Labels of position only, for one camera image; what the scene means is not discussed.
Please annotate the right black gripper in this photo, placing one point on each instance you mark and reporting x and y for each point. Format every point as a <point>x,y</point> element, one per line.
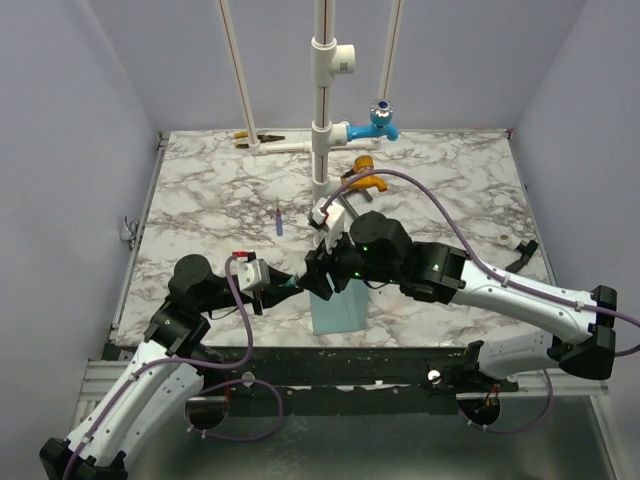
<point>318,262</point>

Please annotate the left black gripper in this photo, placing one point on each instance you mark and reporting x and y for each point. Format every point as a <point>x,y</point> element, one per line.
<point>273,295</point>

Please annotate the green white glue stick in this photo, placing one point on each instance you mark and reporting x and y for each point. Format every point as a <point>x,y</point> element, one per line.
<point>292,282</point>

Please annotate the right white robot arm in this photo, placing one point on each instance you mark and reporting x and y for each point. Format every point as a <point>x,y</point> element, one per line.
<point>571,331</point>

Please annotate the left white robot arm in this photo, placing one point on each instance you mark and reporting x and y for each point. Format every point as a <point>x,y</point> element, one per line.
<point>169,364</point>

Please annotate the blue pen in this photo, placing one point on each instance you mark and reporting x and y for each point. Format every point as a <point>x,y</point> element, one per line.
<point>279,222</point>

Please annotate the grey metal rod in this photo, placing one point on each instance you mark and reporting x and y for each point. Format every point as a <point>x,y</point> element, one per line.
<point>345,199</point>

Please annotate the orange plastic faucet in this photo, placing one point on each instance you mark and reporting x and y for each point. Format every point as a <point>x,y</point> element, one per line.
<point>357,179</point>

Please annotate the blue plastic faucet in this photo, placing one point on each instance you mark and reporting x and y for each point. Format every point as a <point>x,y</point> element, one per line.
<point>380,115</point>

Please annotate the white tape roll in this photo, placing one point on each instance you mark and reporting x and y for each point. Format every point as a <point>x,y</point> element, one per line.
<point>510,241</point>

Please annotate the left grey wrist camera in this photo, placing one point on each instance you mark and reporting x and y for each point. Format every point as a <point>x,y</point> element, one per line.
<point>253,275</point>

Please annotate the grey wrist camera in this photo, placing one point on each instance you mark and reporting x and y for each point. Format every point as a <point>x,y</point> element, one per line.
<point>328,223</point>
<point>253,275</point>

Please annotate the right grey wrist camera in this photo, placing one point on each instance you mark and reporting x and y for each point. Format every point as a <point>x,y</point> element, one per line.
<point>328,223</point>

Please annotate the black metal base rail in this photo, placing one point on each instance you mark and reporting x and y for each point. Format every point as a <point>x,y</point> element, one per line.
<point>354,381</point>

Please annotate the orange handled pliers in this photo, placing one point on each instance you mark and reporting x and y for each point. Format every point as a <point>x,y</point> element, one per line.
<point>241,139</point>

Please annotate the black handle tool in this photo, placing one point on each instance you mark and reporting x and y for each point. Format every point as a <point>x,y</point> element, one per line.
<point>526,251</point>

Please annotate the white pvc pipe frame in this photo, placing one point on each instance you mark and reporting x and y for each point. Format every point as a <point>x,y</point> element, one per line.
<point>329,59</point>

